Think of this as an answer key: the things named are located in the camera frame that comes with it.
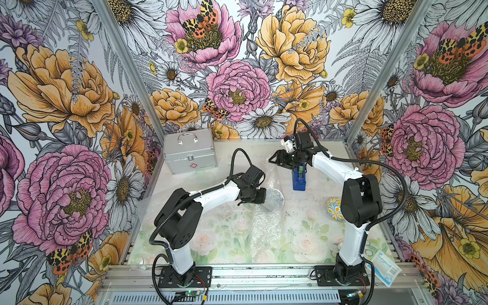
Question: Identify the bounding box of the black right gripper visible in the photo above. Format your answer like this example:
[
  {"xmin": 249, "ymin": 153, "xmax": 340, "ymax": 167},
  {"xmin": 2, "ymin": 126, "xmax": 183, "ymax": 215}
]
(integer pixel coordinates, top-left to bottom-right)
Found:
[{"xmin": 268, "ymin": 149, "xmax": 304, "ymax": 170}]

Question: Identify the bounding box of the blue tape dispenser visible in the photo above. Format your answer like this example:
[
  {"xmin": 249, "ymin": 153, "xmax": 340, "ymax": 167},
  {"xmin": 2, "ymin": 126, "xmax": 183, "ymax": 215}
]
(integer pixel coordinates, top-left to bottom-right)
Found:
[{"xmin": 292, "ymin": 163, "xmax": 306, "ymax": 191}]

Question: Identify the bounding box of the clear bubble wrap sheet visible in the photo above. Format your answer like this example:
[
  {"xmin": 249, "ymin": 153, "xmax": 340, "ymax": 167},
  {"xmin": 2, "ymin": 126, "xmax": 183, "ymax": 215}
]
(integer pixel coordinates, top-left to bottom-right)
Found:
[{"xmin": 213, "ymin": 164, "xmax": 291, "ymax": 256}]

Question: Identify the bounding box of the blue yellow patterned bowl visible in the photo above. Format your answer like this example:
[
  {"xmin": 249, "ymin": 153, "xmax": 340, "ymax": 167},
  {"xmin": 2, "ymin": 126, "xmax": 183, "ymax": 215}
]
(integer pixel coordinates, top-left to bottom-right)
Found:
[{"xmin": 261, "ymin": 188, "xmax": 285, "ymax": 213}]

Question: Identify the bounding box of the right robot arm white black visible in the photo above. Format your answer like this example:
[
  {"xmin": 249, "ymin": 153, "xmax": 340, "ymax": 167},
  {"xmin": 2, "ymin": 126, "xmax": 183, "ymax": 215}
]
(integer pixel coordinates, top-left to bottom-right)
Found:
[{"xmin": 269, "ymin": 119, "xmax": 400, "ymax": 286}]

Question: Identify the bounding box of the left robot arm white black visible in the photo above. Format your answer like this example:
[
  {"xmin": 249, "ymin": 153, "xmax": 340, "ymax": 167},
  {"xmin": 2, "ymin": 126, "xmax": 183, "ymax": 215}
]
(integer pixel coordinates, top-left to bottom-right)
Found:
[{"xmin": 149, "ymin": 148, "xmax": 266, "ymax": 287}]

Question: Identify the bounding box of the silver metal first aid case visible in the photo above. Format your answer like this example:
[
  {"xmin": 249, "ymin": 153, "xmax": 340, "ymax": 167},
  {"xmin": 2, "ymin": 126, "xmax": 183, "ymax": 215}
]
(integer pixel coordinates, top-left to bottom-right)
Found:
[{"xmin": 163, "ymin": 129, "xmax": 217, "ymax": 175}]

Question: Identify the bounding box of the white surgical packet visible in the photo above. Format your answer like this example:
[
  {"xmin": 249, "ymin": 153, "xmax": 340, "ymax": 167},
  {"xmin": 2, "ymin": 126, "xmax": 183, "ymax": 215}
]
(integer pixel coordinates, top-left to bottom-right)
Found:
[{"xmin": 370, "ymin": 250, "xmax": 402, "ymax": 288}]

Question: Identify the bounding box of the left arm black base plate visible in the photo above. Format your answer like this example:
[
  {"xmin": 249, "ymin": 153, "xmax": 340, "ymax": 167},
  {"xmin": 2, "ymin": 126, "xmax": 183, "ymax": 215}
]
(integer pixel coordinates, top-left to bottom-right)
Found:
[{"xmin": 156, "ymin": 266, "xmax": 213, "ymax": 288}]

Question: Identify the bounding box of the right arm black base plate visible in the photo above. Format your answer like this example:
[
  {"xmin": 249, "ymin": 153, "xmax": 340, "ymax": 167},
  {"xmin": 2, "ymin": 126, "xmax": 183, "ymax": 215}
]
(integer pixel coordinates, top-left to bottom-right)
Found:
[{"xmin": 311, "ymin": 264, "xmax": 370, "ymax": 287}]

